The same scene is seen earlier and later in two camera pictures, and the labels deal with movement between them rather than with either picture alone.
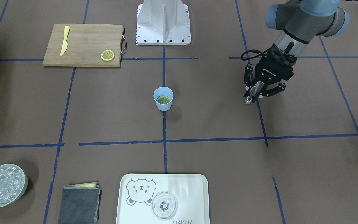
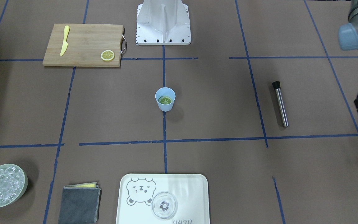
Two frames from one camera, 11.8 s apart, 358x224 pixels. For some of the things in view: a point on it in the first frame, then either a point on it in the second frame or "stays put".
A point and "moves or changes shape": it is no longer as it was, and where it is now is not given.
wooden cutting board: (86, 42) stays put
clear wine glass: (164, 205) stays put
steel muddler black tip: (254, 91) → (276, 86)
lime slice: (107, 55) stays put
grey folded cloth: (80, 203) stays put
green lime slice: (163, 99) moves or changes shape
